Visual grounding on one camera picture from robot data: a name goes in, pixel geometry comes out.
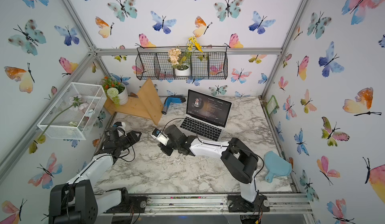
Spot black wire wall basket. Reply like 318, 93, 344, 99
133, 45, 228, 80

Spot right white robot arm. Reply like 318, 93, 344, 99
151, 125, 270, 214

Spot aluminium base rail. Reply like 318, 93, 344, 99
106, 192, 313, 216

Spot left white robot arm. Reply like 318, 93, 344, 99
48, 122, 142, 224

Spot pink artificial flower stem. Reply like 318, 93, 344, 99
28, 94, 89, 154

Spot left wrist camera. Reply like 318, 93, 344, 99
112, 122, 126, 137

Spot silver laptop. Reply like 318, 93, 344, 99
178, 90, 232, 141

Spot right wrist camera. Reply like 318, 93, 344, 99
151, 128, 169, 146

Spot white pot peach flowers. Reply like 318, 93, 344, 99
168, 36, 203, 76

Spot wooden corner shelf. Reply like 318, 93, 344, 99
104, 79, 163, 125

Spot white pot green plant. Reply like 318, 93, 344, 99
101, 74, 130, 107

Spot light blue plastic object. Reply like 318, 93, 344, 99
264, 151, 292, 183

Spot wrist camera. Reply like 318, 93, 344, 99
112, 122, 126, 137
151, 128, 169, 146

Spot white wire cage box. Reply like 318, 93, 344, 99
37, 82, 107, 140

